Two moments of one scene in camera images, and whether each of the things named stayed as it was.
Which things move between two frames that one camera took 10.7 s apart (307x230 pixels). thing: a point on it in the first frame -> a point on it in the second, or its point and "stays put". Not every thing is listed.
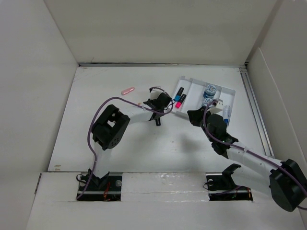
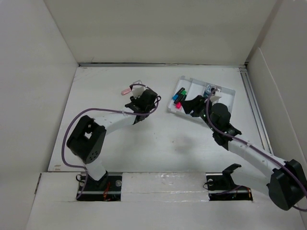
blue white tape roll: x=209 y=92 stays put
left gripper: x=151 y=100 -> x=134 y=100
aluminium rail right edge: x=256 y=111 stays put
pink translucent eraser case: x=127 y=91 stays put
